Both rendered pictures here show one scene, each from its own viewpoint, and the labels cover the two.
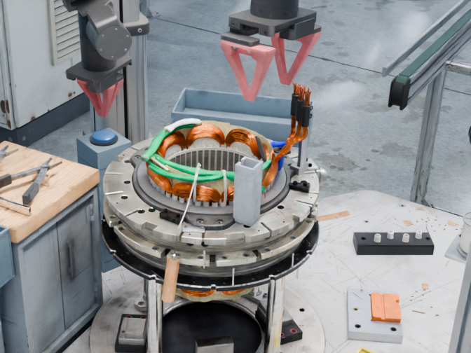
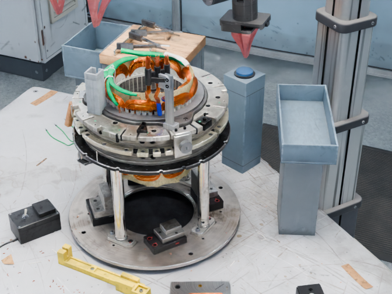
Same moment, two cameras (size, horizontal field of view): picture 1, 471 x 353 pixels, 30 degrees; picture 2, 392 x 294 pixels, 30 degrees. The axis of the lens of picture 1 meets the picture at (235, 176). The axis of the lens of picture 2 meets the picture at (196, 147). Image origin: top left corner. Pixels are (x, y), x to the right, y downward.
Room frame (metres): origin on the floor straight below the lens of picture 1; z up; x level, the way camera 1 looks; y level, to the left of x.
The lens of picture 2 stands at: (1.10, -1.29, 1.83)
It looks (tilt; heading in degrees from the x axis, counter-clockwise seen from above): 33 degrees down; 85
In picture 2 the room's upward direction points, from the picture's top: straight up
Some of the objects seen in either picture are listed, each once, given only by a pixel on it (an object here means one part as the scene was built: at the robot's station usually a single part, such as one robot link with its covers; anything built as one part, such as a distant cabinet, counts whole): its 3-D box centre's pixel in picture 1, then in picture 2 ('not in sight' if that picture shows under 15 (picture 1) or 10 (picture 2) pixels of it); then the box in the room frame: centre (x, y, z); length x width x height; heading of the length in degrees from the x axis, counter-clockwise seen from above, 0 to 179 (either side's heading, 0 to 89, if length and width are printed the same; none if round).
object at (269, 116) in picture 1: (241, 174); (300, 169); (1.45, -0.01, 0.92); 0.25 x 0.11 x 0.28; 82
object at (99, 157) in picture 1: (106, 201); (242, 120); (1.36, 0.23, 0.91); 0.07 x 0.07 x 0.25; 41
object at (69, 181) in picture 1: (10, 188); (153, 49); (1.15, 0.34, 1.05); 0.20 x 0.19 x 0.02; 153
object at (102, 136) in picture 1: (103, 136); (244, 71); (1.36, 0.23, 1.04); 0.04 x 0.04 x 0.01
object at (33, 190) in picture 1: (30, 193); (125, 46); (1.08, 0.29, 1.09); 0.04 x 0.01 x 0.02; 168
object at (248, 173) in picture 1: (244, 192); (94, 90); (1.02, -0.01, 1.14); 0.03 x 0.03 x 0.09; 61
